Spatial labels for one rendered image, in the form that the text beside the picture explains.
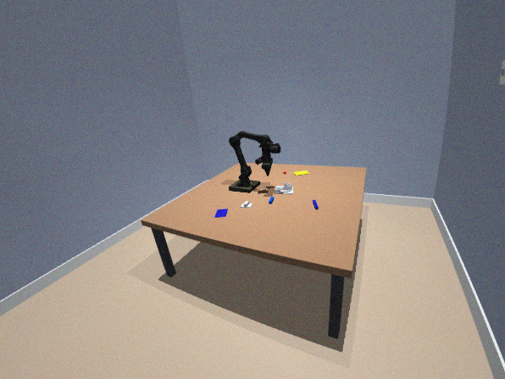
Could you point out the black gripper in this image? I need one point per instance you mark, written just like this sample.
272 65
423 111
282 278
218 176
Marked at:
267 163

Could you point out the yellow flat square plate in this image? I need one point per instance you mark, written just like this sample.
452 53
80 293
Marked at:
301 173

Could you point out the blue square block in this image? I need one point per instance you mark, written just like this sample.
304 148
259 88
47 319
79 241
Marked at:
221 213

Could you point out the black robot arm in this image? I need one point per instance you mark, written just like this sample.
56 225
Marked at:
267 147

